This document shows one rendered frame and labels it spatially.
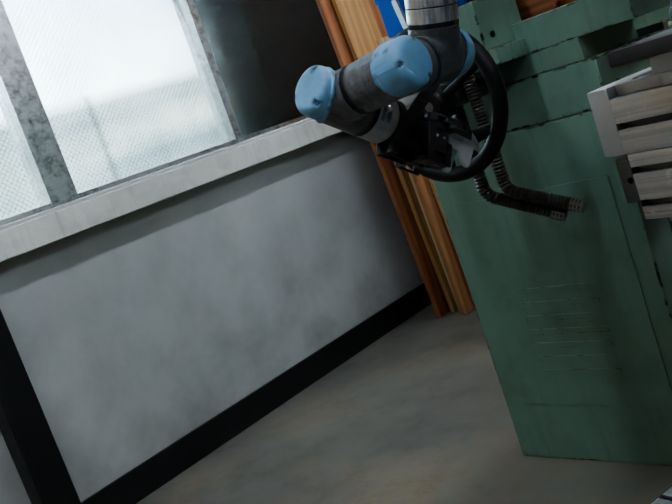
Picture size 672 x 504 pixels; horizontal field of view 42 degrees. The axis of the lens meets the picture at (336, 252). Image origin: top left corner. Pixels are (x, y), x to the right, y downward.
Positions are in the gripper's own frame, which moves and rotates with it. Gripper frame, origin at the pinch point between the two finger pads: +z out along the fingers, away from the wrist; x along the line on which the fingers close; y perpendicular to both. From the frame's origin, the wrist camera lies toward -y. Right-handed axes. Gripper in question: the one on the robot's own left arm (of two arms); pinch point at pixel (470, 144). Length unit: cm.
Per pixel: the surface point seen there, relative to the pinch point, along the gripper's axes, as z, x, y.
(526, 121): 21.4, -4.9, -11.9
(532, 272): 36.8, -14.1, 13.3
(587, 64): 17.8, 10.6, -17.6
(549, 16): 12.5, 6.3, -26.2
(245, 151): 50, -139, -43
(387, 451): 57, -73, 50
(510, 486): 49, -27, 56
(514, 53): 10.8, 0.1, -20.4
